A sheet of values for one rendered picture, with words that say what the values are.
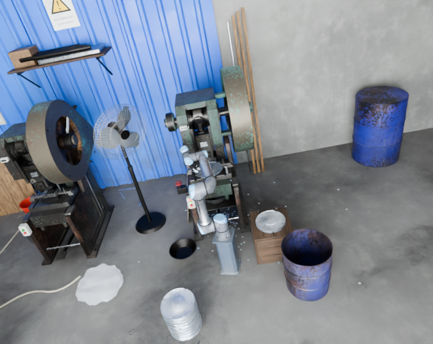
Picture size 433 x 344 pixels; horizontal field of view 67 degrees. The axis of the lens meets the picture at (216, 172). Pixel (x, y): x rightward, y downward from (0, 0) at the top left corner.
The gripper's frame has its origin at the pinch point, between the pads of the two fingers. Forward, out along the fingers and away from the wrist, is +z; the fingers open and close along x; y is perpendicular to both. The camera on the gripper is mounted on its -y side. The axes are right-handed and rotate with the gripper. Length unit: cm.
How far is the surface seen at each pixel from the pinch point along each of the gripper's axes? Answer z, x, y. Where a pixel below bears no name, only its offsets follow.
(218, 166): 15.5, 20.8, 6.9
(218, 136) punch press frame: -17.9, 34.7, 12.7
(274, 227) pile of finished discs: 49, -8, 79
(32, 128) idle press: -100, -60, -97
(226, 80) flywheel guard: -68, 58, 29
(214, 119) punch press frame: -35, 40, 13
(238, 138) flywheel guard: -28, 29, 43
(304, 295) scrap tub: 66, -50, 125
